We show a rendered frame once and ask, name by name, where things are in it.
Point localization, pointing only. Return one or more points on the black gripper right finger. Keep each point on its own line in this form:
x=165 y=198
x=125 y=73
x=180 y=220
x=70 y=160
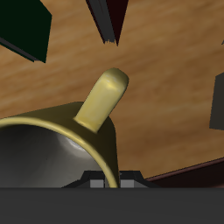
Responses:
x=130 y=178

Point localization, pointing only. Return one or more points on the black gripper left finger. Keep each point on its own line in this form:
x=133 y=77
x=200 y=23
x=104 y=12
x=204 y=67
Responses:
x=92 y=178

